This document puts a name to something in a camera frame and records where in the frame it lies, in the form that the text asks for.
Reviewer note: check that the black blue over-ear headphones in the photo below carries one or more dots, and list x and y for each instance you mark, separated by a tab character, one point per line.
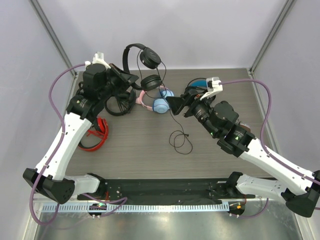
200	85

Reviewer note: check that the pink blue cat-ear headphones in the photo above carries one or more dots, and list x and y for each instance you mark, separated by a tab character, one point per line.
160	104

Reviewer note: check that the aluminium rail front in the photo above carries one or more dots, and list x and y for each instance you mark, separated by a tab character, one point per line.
38	199

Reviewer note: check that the red headphones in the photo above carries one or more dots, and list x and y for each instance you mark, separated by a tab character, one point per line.
99	129

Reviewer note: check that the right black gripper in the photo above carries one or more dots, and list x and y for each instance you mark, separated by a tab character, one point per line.
189	104

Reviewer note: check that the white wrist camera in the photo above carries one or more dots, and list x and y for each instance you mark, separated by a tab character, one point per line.
98	58
214	87

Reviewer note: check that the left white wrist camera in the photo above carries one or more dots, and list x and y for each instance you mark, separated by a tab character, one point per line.
98	58

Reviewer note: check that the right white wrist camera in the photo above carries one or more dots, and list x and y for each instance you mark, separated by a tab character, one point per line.
214	87

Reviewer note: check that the brown leather headphones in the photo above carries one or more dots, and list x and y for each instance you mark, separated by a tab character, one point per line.
245	126

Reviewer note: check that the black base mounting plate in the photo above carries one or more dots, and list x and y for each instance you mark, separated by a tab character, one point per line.
168	192

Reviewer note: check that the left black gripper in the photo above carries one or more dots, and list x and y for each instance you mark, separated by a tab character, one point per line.
120	74

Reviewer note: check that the black headphones far left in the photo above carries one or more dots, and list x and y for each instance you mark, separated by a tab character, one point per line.
80	87

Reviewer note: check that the black wired on-ear headphones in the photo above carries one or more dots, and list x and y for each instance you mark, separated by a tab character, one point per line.
151	60

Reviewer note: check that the slotted cable duct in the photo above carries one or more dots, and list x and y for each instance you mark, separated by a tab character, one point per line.
90	207

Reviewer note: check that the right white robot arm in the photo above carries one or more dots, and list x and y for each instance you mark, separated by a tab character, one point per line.
292	185

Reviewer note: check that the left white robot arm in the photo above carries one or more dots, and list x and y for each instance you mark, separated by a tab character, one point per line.
49	178

